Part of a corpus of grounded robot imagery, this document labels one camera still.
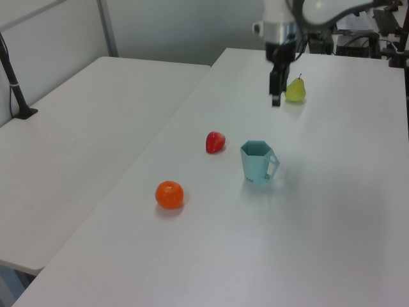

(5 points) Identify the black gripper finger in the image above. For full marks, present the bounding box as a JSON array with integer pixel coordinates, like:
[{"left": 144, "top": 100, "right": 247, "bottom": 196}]
[
  {"left": 282, "top": 63, "right": 291, "bottom": 93},
  {"left": 269, "top": 65, "right": 284, "bottom": 108}
]

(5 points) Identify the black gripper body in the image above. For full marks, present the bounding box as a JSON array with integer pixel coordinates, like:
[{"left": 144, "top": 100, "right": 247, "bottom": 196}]
[{"left": 264, "top": 38, "right": 297, "bottom": 67}]

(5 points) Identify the teal hexagonal mug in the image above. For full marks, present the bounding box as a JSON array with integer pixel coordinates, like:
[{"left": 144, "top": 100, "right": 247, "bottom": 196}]
[{"left": 240, "top": 139, "right": 281, "bottom": 186}]

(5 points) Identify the thin black upright pole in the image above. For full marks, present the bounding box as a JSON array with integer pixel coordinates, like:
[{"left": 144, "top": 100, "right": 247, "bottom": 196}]
[{"left": 325, "top": 27, "right": 338, "bottom": 55}]

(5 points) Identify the green toy pear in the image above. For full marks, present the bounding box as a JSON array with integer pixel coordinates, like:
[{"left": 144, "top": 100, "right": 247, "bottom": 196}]
[{"left": 284, "top": 72, "right": 307, "bottom": 104}]

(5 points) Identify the black electronics box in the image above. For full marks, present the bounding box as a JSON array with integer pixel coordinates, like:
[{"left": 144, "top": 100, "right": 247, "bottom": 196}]
[{"left": 335, "top": 31, "right": 383, "bottom": 59}]

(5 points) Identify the white paper sheet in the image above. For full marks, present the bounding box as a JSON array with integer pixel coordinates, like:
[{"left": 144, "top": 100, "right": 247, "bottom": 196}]
[{"left": 337, "top": 12, "right": 378, "bottom": 33}]

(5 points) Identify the red toy strawberry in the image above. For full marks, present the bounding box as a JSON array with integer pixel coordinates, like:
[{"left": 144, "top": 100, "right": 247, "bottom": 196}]
[{"left": 205, "top": 130, "right": 227, "bottom": 154}]

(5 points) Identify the black keyboard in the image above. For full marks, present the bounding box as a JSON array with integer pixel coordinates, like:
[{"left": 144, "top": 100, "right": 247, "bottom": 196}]
[{"left": 373, "top": 8, "right": 405, "bottom": 36}]

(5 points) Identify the black clamped pole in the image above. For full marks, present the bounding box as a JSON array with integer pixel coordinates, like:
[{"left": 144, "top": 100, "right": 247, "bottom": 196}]
[{"left": 387, "top": 19, "right": 409, "bottom": 68}]

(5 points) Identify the orange toy mandarin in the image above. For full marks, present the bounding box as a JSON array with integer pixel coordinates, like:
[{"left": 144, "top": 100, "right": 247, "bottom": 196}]
[{"left": 155, "top": 180, "right": 185, "bottom": 210}]

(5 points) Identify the grey partition post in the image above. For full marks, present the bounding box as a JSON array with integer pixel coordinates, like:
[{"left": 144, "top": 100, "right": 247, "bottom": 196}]
[{"left": 96, "top": 0, "right": 119, "bottom": 58}]

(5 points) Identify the black camera stand pole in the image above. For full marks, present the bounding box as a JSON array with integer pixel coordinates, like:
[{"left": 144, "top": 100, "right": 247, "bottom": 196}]
[{"left": 0, "top": 31, "right": 39, "bottom": 121}]

